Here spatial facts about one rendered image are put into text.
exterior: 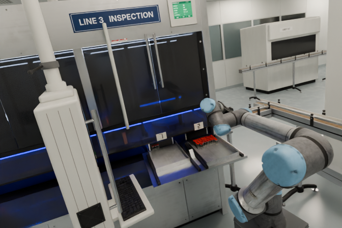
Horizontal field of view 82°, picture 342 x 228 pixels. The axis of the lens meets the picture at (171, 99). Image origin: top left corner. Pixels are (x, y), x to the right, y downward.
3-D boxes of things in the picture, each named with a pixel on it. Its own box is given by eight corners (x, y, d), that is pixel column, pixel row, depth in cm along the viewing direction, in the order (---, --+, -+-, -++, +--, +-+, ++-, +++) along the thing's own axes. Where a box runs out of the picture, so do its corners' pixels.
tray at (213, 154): (189, 146, 169) (188, 142, 168) (216, 138, 175) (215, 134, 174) (207, 166, 137) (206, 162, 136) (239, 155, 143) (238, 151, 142)
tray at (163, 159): (147, 151, 171) (146, 148, 170) (175, 143, 177) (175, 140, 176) (156, 173, 139) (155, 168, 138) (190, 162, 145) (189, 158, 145)
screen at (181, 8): (170, 27, 148) (166, -3, 143) (196, 23, 153) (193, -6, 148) (171, 27, 147) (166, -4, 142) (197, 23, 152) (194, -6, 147)
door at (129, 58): (102, 127, 149) (81, 48, 134) (161, 113, 161) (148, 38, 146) (102, 127, 148) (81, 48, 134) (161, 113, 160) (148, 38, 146)
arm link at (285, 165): (262, 215, 95) (338, 160, 56) (236, 228, 90) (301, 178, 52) (246, 190, 103) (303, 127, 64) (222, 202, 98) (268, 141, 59)
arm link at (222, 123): (240, 126, 94) (229, 106, 99) (221, 133, 91) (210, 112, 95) (233, 132, 101) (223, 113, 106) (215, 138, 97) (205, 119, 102)
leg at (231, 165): (228, 189, 224) (222, 126, 205) (234, 186, 226) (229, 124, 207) (232, 194, 216) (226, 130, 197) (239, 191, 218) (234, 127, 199)
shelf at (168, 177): (142, 155, 170) (141, 153, 169) (214, 134, 188) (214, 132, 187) (154, 190, 125) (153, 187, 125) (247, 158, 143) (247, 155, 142)
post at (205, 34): (219, 210, 206) (194, -8, 154) (224, 208, 208) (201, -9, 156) (223, 215, 200) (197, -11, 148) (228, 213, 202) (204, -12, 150)
